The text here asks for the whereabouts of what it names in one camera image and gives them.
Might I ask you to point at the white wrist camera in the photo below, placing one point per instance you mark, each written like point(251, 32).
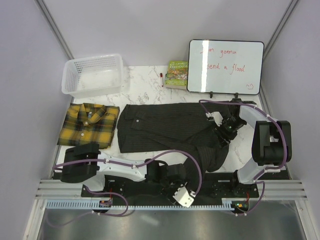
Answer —
point(215, 117)
point(184, 197)

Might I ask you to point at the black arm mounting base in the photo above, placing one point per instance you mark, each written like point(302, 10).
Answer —
point(214, 186)

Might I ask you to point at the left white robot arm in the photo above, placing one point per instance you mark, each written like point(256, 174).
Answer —
point(86, 164)

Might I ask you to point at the black pinstriped long sleeve shirt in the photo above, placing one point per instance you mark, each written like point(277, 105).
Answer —
point(176, 126)

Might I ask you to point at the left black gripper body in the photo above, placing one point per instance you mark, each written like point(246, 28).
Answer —
point(168, 188)

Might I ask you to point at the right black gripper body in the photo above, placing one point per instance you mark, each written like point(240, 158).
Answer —
point(228, 128)

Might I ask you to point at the white plastic basket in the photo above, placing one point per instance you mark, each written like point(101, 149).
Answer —
point(93, 76)

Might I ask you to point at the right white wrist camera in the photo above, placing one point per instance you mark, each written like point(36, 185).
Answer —
point(215, 117)

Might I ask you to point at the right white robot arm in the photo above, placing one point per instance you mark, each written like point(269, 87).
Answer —
point(271, 145)

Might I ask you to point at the whiteboard with red writing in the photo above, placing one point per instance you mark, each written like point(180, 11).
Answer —
point(225, 66)

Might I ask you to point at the white slotted cable duct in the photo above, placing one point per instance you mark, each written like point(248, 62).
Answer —
point(96, 204)

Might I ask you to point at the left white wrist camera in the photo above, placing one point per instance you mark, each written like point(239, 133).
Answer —
point(184, 197)

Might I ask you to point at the green children's book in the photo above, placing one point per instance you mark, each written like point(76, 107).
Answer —
point(177, 75)

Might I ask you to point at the red whiteboard marker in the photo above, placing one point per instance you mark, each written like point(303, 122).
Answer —
point(162, 80)

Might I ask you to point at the yellow plaid folded shirt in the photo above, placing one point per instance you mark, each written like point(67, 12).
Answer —
point(89, 123)

